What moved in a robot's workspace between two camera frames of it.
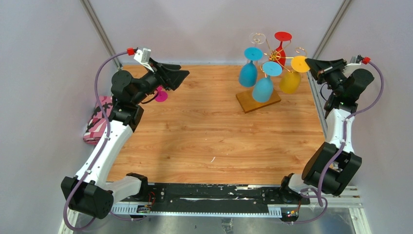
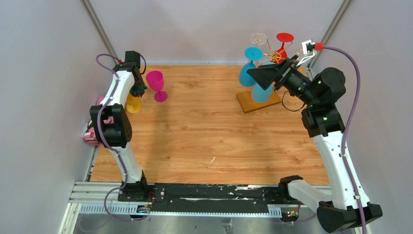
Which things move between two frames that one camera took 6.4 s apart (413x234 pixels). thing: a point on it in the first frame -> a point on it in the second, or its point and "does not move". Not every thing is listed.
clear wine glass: x=257 y=38 does not move
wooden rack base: x=248 y=104 does not move
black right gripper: x=325 y=68 -> x=265 y=75
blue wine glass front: x=263 y=88 does not move
